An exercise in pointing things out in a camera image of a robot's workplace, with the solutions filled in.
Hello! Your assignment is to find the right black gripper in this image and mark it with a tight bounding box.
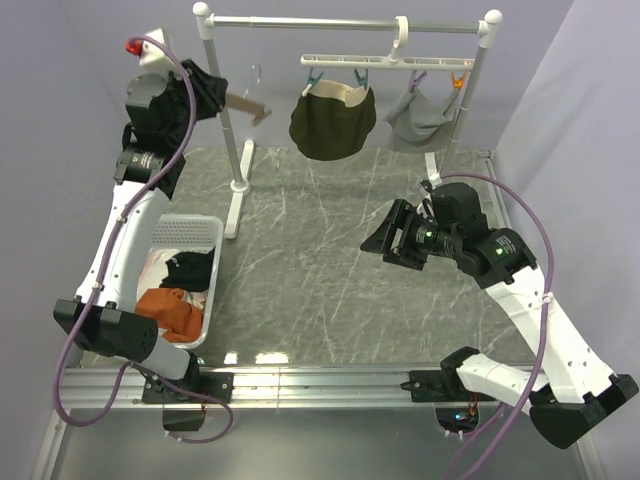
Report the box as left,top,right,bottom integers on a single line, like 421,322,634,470
360,198,460,271

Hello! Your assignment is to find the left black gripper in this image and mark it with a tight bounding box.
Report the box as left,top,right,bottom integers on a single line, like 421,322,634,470
159,58,229,147

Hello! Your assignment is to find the wooden clip hanger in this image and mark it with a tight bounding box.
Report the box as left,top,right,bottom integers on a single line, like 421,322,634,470
225,64,272,127

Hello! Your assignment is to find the grey underwear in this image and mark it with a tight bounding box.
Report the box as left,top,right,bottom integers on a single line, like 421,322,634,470
384,87,459,154

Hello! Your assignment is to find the olive green underwear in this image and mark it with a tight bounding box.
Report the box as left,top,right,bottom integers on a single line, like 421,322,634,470
289,80,377,162

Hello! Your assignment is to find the black underwear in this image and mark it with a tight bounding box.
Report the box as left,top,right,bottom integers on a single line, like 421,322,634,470
160,250,214,293

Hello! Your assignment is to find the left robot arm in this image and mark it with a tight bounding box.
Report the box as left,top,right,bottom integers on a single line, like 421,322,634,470
53,59,228,402

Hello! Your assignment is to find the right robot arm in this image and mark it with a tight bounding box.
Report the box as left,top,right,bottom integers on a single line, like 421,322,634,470
360,182,639,449

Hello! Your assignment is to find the white plastic clip hanger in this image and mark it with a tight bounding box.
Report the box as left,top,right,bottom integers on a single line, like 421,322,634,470
300,16,480,72

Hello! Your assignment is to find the white clothes drying rack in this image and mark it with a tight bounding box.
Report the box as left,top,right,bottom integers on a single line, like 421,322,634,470
191,1,504,240

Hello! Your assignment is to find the teal clothes peg left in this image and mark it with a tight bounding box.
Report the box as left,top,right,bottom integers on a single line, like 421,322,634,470
301,68,324,97

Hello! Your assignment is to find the teal clothes peg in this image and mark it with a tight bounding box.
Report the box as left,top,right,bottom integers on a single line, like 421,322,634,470
301,68,324,97
353,69,369,89

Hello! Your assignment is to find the teal clothes peg right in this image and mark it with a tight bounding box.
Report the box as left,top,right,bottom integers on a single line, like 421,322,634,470
353,69,369,89

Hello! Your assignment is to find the purple clothes peg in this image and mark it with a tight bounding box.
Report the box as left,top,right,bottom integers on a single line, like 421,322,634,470
408,70,428,93

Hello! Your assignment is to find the orange clothes peg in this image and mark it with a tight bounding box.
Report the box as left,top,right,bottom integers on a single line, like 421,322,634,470
450,72,467,91

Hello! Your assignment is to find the white pink garment in basket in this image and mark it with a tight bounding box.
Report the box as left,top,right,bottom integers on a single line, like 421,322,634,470
136,249,208,311

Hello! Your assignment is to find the white plastic laundry basket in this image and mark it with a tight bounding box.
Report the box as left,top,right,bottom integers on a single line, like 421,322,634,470
147,214,224,350

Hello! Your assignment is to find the orange garment in basket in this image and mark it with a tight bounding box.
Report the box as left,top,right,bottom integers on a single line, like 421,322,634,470
135,288,204,343

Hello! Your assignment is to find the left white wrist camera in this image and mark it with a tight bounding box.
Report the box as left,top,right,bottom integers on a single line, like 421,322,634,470
125,28,174,76

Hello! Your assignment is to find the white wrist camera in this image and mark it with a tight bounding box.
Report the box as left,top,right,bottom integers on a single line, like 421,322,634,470
419,172,442,196
125,28,174,76

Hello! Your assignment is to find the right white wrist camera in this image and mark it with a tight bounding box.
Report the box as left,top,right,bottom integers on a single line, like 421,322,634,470
419,172,442,196

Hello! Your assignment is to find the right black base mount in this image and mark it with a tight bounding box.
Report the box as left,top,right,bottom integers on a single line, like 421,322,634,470
400,370,494,438

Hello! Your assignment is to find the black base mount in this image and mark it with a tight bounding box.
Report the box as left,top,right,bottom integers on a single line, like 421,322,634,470
141,372,234,444
400,370,494,438

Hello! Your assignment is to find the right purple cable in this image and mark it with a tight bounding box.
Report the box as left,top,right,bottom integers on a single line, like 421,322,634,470
439,172,557,480

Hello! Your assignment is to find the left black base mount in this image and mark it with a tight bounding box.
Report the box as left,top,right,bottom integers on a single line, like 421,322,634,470
141,372,234,444

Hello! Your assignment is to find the aluminium mounting rail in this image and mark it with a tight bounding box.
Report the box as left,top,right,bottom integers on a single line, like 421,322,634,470
54,363,586,411

